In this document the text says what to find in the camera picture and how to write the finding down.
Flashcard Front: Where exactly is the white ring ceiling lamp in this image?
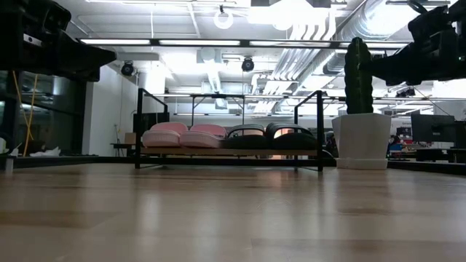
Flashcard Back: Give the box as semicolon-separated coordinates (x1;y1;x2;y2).
213;9;234;31

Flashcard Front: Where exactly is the black aluminium rig frame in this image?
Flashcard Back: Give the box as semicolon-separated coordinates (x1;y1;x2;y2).
0;154;466;176

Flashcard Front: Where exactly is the white plant pot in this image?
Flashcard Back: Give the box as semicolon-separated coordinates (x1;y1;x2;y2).
331;112;392;170

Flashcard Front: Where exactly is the yellow cable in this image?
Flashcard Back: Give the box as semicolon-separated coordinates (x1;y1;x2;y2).
12;70;39;157

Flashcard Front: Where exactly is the black slide sandal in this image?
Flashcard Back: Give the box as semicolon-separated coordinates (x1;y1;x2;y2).
265;122;318;151
222;123;270;150

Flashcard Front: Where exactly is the white cloth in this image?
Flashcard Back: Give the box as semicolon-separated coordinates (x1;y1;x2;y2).
28;146;61;157

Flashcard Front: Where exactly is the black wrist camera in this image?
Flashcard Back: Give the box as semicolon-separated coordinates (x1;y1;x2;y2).
407;5;459;44
21;0;72;37

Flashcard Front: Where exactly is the thin black background frame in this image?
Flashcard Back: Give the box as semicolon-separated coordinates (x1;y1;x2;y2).
189;93;247;127

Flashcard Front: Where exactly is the green cactus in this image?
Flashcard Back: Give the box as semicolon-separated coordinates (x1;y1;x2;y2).
344;36;375;116

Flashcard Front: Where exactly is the pink slide sandal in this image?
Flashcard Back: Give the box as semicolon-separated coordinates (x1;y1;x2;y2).
179;123;229;149
141;122;190;148

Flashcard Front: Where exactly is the large black computer monitor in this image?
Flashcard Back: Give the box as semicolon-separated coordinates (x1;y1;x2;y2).
411;114;456;143

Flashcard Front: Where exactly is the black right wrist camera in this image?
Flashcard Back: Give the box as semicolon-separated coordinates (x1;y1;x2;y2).
407;5;459;44

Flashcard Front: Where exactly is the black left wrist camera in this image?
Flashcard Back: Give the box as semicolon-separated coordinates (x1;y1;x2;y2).
21;0;72;37

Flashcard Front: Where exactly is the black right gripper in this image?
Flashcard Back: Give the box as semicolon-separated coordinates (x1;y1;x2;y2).
360;31;454;87

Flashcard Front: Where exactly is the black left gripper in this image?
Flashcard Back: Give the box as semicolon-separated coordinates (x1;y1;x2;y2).
25;31;117;82

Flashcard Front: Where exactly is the wooden shelf with black frame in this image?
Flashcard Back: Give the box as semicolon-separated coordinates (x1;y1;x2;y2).
133;87;325;172

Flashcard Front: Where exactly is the black background screen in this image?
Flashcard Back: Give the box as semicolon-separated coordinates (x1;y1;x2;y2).
133;112;170;134

